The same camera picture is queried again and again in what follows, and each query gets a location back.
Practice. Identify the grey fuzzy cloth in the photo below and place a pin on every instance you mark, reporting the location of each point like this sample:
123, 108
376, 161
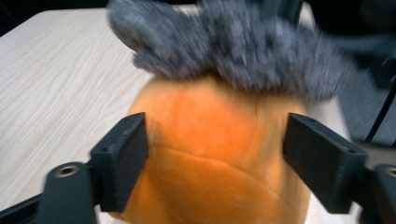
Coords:
233, 46

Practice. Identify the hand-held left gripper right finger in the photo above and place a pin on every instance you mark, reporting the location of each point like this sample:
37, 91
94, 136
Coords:
323, 161

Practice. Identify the orange plush toy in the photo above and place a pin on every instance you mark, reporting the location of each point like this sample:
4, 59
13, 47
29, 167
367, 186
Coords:
214, 149

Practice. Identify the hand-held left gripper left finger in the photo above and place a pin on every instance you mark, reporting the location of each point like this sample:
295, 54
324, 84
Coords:
120, 161

